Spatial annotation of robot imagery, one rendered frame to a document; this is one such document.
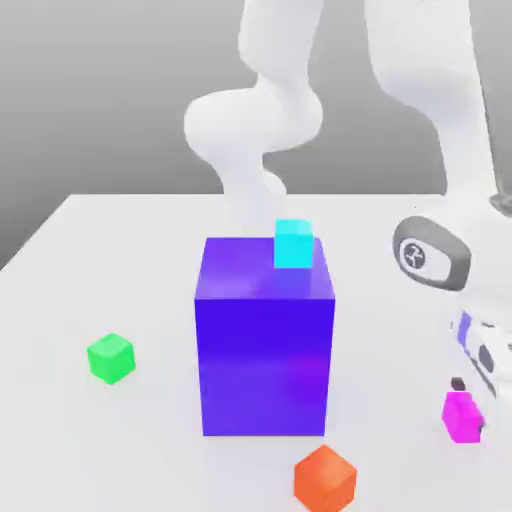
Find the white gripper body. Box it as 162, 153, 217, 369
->
465, 346, 512, 406

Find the small orange cube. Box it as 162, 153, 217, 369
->
293, 444, 358, 512

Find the small cyan cube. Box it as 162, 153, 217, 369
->
273, 218, 314, 270

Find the large purple box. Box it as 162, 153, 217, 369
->
194, 236, 336, 438

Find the small green cube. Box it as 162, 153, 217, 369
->
86, 332, 137, 386

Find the small magenta cube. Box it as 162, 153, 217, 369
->
441, 391, 486, 445

